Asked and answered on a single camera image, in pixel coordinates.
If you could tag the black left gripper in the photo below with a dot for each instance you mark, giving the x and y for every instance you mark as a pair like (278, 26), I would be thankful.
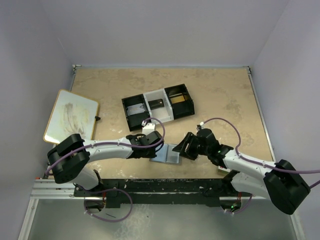
(151, 154)

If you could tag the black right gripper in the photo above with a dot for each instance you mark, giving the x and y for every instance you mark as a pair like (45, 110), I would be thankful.
(190, 138)

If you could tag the grey card holder wallet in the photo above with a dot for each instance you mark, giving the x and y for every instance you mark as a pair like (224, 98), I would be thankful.
(166, 155)

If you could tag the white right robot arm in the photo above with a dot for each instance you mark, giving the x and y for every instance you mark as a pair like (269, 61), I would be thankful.
(279, 184)

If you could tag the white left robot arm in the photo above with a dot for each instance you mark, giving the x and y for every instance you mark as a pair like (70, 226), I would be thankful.
(69, 158)

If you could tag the silver card in tray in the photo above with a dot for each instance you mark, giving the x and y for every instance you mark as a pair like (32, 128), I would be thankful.
(135, 109)

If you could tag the black card in tray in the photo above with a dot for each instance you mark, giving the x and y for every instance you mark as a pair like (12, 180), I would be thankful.
(156, 104)

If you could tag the three-compartment card tray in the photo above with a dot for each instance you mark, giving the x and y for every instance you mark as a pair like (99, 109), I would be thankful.
(165, 104)

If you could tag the gold card in tray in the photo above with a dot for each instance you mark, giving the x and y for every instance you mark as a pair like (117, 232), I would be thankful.
(178, 98)

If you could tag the small white red box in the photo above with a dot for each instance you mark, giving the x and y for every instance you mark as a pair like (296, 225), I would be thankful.
(221, 170)

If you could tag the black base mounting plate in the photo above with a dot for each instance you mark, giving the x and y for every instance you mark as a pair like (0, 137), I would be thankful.
(207, 191)

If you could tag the wood-framed whiteboard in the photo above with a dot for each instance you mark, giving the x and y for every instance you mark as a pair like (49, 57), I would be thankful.
(71, 114)

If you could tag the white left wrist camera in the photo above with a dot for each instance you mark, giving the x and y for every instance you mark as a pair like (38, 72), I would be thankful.
(147, 127)

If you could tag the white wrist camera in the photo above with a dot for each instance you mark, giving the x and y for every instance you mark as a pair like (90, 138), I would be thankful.
(147, 127)
(200, 126)

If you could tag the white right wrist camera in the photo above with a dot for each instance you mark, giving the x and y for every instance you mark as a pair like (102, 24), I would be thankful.
(200, 126)

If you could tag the aluminium frame rail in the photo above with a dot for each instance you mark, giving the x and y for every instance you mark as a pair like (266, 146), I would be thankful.
(48, 189)

